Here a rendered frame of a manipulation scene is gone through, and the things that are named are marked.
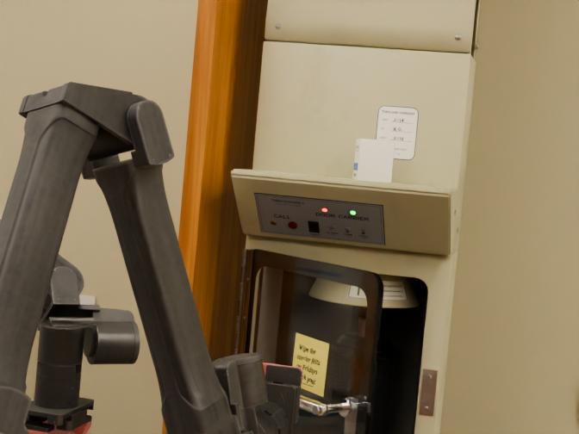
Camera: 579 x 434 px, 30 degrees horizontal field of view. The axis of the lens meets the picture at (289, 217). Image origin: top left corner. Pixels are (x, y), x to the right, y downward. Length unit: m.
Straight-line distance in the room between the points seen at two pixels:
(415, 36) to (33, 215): 0.77
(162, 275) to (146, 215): 0.07
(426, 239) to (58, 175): 0.66
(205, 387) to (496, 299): 0.96
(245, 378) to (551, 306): 0.92
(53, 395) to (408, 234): 0.55
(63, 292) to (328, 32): 0.58
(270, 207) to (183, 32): 0.68
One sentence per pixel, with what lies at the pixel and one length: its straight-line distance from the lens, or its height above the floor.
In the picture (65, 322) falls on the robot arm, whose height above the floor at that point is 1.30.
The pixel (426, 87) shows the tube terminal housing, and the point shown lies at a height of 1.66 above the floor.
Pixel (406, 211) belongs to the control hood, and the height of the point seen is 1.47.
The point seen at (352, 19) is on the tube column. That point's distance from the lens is 1.67.
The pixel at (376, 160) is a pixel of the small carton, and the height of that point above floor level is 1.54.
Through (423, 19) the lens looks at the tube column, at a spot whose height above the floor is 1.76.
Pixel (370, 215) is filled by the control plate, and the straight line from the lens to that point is 1.57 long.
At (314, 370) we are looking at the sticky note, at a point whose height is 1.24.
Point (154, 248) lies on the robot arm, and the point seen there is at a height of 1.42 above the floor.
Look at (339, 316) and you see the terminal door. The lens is 1.50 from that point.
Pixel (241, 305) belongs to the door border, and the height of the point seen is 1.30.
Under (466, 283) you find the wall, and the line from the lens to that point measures 2.07.
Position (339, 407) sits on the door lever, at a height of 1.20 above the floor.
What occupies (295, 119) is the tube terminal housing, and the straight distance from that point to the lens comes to 1.67.
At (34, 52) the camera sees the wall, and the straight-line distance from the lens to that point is 2.32.
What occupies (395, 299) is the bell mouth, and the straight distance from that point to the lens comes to 1.69.
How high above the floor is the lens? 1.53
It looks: 3 degrees down
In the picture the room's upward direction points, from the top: 5 degrees clockwise
